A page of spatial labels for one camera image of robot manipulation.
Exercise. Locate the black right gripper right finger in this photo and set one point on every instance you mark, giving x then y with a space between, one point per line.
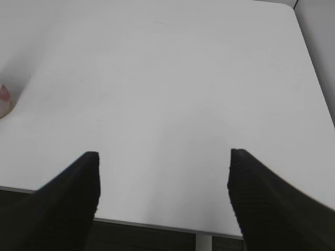
271 213

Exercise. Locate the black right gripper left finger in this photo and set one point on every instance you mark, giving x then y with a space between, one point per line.
59 215

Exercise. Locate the peach oolong tea bottle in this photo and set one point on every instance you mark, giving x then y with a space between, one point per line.
7 101

